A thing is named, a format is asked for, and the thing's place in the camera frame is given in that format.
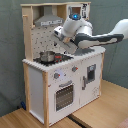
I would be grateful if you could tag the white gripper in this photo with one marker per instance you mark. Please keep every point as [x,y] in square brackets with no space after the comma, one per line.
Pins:
[61,36]

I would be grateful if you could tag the small metal pot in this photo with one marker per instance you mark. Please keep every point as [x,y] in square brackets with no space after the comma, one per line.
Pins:
[47,56]

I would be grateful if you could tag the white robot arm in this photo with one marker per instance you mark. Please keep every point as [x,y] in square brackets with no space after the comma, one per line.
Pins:
[76,32]

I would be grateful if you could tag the wooden toy kitchen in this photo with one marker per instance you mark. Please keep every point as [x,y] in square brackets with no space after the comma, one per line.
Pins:
[40,84]

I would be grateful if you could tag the grey range hood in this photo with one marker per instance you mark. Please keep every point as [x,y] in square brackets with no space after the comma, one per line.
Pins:
[48,18]

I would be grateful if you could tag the black toy stovetop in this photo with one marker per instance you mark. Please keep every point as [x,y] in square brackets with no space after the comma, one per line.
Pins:
[58,59]

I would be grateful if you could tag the toy microwave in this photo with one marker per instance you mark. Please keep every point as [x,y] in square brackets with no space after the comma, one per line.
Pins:
[83,9]

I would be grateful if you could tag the right red oven knob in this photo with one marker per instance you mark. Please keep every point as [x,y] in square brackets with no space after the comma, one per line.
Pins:
[74,69]

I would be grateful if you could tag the red oven knob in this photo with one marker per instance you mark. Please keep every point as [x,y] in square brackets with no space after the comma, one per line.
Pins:
[74,69]
[56,75]

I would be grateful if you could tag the left red oven knob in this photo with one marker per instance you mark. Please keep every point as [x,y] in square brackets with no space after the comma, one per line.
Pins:
[56,75]

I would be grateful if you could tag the toy oven door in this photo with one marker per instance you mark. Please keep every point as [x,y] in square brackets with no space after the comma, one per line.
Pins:
[65,96]

